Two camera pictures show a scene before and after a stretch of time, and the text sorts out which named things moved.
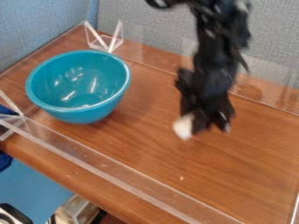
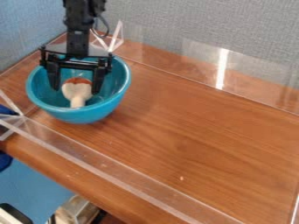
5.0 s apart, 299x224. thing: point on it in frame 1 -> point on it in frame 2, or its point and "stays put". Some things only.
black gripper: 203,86 -> 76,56
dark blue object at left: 5,159 stays put
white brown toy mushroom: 181,127 -> 77,88
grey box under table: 79,211 stays put
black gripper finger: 200,122 -> 53,71
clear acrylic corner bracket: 104,42 stays put
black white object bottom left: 12,216 stays put
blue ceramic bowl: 79,85 stays put
